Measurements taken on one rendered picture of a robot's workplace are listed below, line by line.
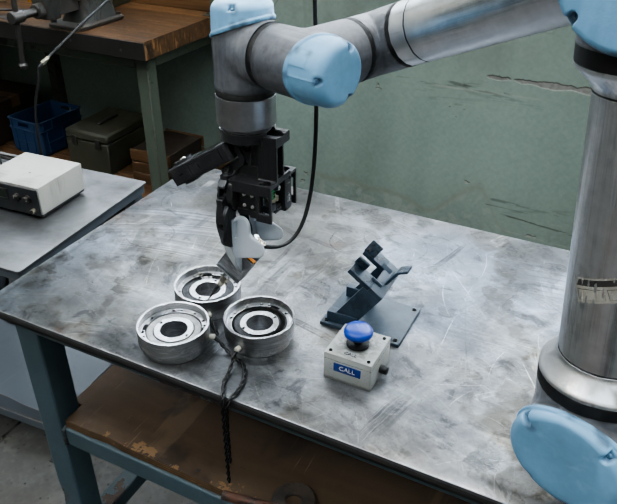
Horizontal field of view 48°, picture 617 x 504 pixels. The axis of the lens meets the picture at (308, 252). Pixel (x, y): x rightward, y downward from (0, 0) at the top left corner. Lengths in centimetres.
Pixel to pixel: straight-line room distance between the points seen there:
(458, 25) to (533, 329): 53
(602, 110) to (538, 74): 187
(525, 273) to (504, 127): 131
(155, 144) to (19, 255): 107
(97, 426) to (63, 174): 66
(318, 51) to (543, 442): 44
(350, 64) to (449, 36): 11
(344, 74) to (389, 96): 184
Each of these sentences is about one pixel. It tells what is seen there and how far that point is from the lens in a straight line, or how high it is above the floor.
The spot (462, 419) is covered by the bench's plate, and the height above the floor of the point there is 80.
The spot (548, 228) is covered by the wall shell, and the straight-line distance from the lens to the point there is 262.
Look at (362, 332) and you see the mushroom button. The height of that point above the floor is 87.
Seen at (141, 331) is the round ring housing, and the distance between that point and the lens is 104.
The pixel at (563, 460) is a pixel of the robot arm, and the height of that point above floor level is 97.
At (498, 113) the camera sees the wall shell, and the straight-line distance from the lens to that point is 249.
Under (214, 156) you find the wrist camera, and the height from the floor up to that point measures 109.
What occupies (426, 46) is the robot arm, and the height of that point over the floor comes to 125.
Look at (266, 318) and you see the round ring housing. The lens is 105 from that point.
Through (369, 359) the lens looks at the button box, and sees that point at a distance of 94.
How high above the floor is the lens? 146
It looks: 32 degrees down
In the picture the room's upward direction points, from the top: straight up
